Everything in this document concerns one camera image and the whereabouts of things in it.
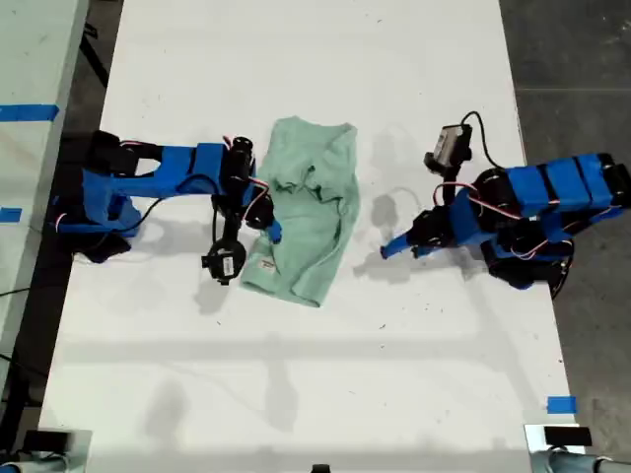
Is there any small black box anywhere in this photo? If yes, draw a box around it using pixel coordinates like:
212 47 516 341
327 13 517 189
23 430 70 452
543 426 593 447

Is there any black camera stalk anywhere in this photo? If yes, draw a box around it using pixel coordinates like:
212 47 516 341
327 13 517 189
440 160 470 204
215 195 243 245

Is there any pale green T-shirt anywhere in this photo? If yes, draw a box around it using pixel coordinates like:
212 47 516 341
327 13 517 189
240 115 362 309

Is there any black camera cable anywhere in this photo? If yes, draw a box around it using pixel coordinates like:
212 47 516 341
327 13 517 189
175 172 223 245
459 110 508 172

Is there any grey camera box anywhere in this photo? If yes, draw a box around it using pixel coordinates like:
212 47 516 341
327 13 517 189
423 124 475 174

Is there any black labelled camera box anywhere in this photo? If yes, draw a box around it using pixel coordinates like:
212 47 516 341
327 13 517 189
200 239 247 287

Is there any square blue tape piece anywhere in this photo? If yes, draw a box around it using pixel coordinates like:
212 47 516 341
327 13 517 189
546 395 578 415

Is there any long blue tape strip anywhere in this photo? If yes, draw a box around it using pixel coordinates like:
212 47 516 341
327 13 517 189
0 102 61 122

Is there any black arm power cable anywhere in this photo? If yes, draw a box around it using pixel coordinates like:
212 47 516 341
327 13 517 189
550 250 577 301

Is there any black stand leg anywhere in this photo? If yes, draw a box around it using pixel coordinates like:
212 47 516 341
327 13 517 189
81 22 110 90

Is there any pale side table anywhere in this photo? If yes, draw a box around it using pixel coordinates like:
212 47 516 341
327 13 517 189
0 0 91 375

